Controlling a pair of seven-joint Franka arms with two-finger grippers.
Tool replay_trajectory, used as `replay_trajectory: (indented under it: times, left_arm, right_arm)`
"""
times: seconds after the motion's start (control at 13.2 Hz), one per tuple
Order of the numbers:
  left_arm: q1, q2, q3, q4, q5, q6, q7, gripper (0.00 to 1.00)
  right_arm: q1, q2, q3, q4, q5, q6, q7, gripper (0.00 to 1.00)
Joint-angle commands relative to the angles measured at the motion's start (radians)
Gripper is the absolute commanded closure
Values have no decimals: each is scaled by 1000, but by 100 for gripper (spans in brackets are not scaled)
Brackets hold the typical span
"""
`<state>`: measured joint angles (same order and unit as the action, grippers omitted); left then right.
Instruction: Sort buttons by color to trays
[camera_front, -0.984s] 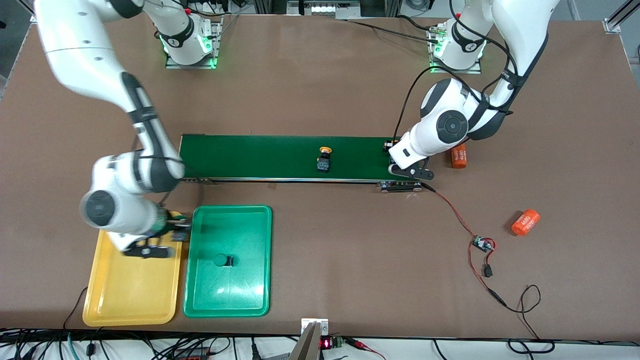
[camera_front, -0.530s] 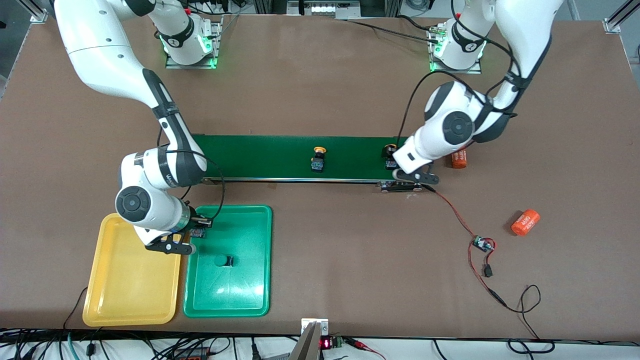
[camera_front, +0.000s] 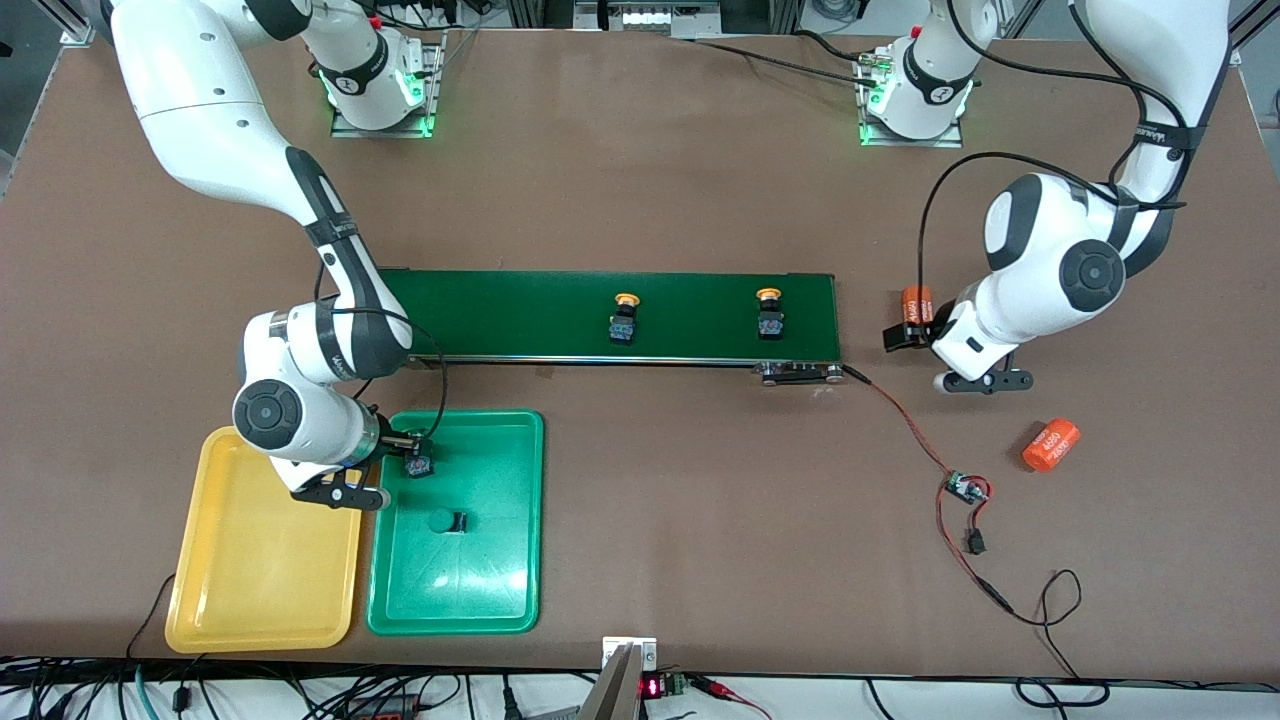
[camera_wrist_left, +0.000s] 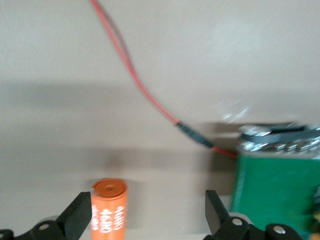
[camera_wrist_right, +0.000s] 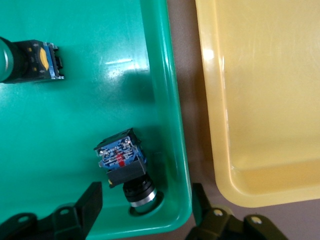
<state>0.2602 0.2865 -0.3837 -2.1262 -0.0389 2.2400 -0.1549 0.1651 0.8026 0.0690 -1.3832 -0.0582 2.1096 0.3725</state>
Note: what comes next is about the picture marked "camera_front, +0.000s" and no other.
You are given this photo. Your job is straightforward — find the metal light box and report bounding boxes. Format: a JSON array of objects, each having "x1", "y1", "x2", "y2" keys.
[{"x1": 575, "y1": 0, "x2": 721, "y2": 38}]

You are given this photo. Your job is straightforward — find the green conveyor belt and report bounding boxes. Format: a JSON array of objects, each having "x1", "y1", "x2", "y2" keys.
[{"x1": 347, "y1": 267, "x2": 846, "y2": 387}]

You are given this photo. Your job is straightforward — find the red black conveyor wire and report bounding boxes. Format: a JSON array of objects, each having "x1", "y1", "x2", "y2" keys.
[{"x1": 840, "y1": 365, "x2": 1084, "y2": 681}]

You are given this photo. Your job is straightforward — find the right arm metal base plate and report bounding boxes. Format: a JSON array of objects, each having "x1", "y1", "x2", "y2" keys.
[{"x1": 330, "y1": 40, "x2": 442, "y2": 139}]

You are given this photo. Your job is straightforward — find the thin black table cable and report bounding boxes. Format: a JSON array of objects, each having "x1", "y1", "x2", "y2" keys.
[{"x1": 127, "y1": 573, "x2": 178, "y2": 661}]

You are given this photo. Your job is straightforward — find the grey metal camera bracket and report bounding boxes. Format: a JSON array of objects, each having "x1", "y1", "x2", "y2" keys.
[{"x1": 580, "y1": 636, "x2": 659, "y2": 720}]

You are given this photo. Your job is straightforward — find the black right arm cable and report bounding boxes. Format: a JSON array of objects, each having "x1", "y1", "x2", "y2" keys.
[{"x1": 315, "y1": 255, "x2": 450, "y2": 441}]

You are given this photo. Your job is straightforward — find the black cable to arm base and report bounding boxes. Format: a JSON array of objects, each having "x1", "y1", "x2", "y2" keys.
[{"x1": 690, "y1": 30, "x2": 881, "y2": 86}]

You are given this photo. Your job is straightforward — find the green plastic tray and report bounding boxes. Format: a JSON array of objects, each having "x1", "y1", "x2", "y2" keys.
[{"x1": 366, "y1": 409, "x2": 546, "y2": 636}]

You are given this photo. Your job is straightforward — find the yellow plastic tray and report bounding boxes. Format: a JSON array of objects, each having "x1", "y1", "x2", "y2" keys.
[{"x1": 164, "y1": 423, "x2": 370, "y2": 655}]

